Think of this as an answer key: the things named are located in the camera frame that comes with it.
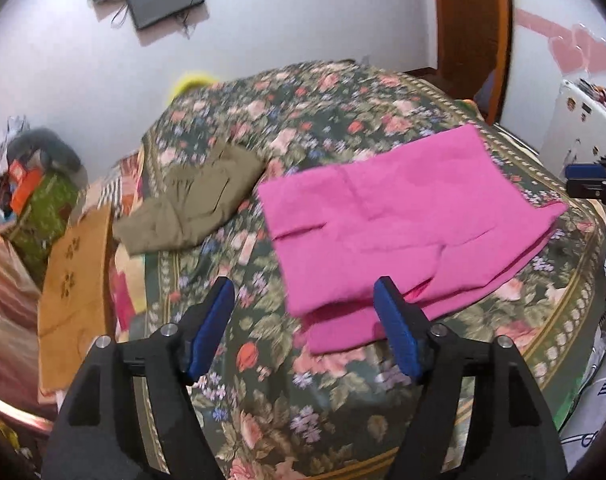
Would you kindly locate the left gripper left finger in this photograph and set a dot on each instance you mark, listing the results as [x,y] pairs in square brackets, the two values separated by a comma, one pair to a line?
[202,327]

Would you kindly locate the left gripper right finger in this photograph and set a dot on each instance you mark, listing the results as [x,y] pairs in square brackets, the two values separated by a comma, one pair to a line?
[406,327]

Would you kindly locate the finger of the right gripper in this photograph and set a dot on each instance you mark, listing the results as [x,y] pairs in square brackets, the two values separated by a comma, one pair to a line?
[594,189]
[585,172]

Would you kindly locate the pink pants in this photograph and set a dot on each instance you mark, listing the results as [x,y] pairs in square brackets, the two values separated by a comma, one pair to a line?
[436,215]

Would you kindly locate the olive green pants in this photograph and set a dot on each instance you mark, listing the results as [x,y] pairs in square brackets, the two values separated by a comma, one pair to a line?
[196,202]

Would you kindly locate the pink orange curtain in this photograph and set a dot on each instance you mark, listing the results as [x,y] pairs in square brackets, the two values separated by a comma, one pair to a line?
[19,371]

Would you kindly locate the clutter pile with green box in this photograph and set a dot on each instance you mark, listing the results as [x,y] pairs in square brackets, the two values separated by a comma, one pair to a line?
[37,191]

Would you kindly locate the yellow curved object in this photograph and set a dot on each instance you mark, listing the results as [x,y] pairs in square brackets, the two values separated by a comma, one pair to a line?
[190,81]

